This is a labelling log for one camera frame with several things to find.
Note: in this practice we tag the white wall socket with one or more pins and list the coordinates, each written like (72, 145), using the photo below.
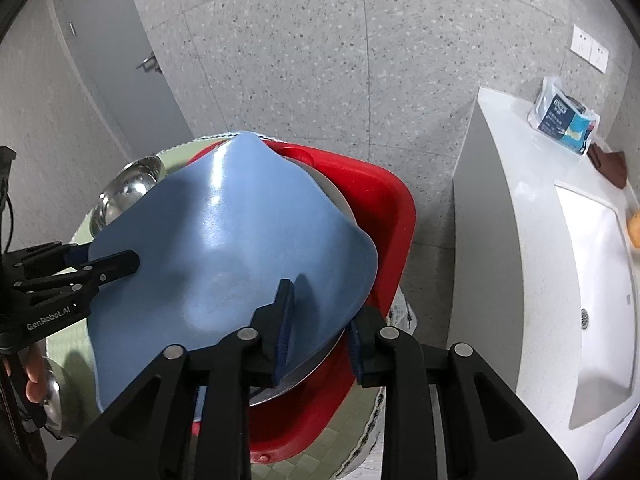
(599, 56)
(581, 41)

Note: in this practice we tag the white sink basin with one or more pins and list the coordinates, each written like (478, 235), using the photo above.
(595, 270)

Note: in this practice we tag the round metal plate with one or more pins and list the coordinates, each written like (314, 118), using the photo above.
(300, 380)

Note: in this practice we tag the stainless steel bowl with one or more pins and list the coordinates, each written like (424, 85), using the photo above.
(53, 410)
(130, 191)

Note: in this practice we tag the blue square plate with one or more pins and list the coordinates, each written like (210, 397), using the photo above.
(225, 240)

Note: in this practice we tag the person's left hand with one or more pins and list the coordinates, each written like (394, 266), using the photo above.
(36, 372)

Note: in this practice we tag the blue tissue packet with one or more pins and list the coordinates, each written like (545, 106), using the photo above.
(560, 117)

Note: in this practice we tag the white plastic bag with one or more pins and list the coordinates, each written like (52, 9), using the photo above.
(402, 312)

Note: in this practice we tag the white sink counter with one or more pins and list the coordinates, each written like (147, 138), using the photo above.
(500, 260)

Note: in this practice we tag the grey door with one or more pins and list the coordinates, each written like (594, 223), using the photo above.
(115, 25)

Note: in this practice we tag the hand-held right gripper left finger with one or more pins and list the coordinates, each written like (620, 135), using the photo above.
(284, 332)

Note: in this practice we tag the red plastic basin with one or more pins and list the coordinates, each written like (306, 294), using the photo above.
(380, 210)

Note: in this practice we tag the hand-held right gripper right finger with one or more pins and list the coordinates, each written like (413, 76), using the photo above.
(356, 352)

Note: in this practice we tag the brown cloth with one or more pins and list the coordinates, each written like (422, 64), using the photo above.
(611, 165)

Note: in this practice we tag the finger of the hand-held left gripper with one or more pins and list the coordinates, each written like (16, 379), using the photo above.
(75, 255)
(117, 266)

